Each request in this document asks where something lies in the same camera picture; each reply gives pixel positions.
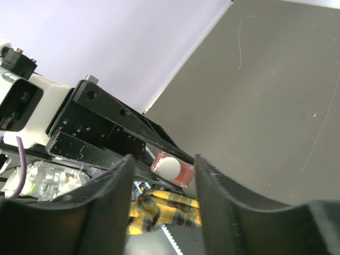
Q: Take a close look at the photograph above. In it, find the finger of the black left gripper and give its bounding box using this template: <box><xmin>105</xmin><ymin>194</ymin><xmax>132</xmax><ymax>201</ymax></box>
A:
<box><xmin>46</xmin><ymin>131</ymin><xmax>184</xmax><ymax>194</ymax></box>
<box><xmin>73</xmin><ymin>80</ymin><xmax>194</xmax><ymax>165</ymax></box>

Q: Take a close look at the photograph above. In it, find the white nail polish cap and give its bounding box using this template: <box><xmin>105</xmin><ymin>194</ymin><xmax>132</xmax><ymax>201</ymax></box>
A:
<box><xmin>158</xmin><ymin>157</ymin><xmax>181</xmax><ymax>180</ymax></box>

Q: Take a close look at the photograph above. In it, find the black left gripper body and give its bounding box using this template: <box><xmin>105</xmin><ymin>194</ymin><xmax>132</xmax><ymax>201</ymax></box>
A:
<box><xmin>46</xmin><ymin>88</ymin><xmax>145</xmax><ymax>162</ymax></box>

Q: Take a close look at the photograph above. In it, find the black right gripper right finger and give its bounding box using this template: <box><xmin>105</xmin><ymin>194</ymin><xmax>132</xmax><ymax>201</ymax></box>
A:
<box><xmin>194</xmin><ymin>155</ymin><xmax>339</xmax><ymax>254</ymax></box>

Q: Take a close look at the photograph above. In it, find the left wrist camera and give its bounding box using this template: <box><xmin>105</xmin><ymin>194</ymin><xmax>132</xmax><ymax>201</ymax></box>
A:
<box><xmin>1</xmin><ymin>39</ymin><xmax>71</xmax><ymax>149</ymax></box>

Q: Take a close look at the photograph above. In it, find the yellow plaid sleeve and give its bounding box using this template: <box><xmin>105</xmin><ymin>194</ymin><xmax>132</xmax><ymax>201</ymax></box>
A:
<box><xmin>126</xmin><ymin>190</ymin><xmax>202</xmax><ymax>235</ymax></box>

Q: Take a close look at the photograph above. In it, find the slotted cable duct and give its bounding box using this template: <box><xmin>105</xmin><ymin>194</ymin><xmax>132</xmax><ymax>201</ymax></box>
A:
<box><xmin>160</xmin><ymin>224</ymin><xmax>183</xmax><ymax>255</ymax></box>

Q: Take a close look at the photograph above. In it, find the pink nail polish bottle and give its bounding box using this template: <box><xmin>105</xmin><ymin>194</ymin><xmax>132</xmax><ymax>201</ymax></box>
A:
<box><xmin>151</xmin><ymin>152</ymin><xmax>194</xmax><ymax>187</ymax></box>

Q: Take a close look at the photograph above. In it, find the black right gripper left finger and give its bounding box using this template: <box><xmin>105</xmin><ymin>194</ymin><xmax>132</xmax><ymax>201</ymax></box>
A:
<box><xmin>1</xmin><ymin>155</ymin><xmax>135</xmax><ymax>254</ymax></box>

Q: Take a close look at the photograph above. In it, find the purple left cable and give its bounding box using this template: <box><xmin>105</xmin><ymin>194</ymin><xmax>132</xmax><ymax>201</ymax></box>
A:
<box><xmin>10</xmin><ymin>135</ymin><xmax>94</xmax><ymax>200</ymax></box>

